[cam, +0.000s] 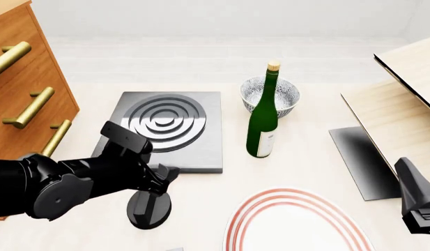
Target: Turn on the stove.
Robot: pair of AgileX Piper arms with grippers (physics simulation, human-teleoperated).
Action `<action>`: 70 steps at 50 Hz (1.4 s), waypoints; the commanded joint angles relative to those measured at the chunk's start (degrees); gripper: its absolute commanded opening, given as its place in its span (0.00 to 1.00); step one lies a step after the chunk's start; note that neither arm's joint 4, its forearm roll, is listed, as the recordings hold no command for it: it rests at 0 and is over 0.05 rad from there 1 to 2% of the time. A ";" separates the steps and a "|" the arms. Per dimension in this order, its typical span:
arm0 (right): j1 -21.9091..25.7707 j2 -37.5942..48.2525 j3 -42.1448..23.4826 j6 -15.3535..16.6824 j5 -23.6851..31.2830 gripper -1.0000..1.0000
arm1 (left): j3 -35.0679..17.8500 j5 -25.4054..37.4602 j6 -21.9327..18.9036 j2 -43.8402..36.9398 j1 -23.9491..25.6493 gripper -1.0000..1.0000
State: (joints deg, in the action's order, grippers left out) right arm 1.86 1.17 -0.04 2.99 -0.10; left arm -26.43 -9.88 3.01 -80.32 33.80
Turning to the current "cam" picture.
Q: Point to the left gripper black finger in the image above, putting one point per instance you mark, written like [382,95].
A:
[168,173]
[148,206]

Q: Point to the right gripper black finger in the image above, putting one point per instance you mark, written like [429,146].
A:
[415,185]

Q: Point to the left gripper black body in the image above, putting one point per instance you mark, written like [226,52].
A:
[152,180]

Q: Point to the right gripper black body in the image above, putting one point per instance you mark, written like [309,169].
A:
[422,219]

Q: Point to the round black stove knob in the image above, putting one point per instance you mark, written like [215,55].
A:
[164,211]

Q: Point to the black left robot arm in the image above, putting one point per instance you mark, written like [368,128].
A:
[71,180]

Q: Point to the flat black stove plate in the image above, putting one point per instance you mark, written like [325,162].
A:
[207,130]

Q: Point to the pale wooden box black side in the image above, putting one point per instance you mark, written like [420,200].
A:
[392,117]

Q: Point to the white plate with red rings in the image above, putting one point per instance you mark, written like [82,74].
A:
[256,209]

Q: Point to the green wine bottle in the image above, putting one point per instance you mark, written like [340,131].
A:
[261,123]

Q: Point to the wooden cabinet drawer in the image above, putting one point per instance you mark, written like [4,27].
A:
[24,31]
[44,78]
[70,109]

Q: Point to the pale wooden slab black edge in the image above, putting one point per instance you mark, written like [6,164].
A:
[413,65]

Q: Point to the patterned blue white bowl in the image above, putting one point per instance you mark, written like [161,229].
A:
[288,96]

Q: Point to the wooden cabinet with drawers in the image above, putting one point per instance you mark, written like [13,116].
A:
[12,136]

